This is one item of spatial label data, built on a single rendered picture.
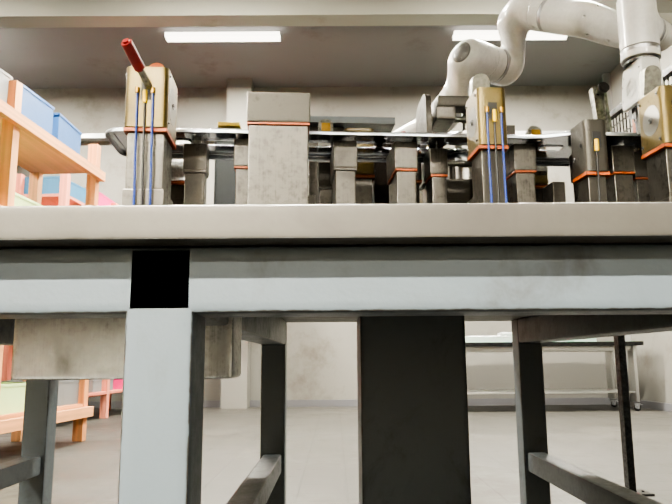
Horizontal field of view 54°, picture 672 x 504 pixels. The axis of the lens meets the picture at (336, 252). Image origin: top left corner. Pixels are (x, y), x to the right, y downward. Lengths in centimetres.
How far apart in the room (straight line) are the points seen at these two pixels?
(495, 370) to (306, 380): 225
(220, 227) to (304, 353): 730
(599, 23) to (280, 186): 94
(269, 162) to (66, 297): 55
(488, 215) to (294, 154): 57
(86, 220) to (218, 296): 17
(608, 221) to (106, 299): 58
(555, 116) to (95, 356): 827
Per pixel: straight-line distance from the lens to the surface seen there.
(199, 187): 145
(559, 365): 846
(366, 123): 180
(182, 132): 145
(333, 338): 803
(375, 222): 75
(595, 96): 187
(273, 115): 128
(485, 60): 193
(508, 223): 77
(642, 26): 170
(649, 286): 86
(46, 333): 112
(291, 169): 125
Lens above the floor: 52
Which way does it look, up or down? 9 degrees up
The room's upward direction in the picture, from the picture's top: straight up
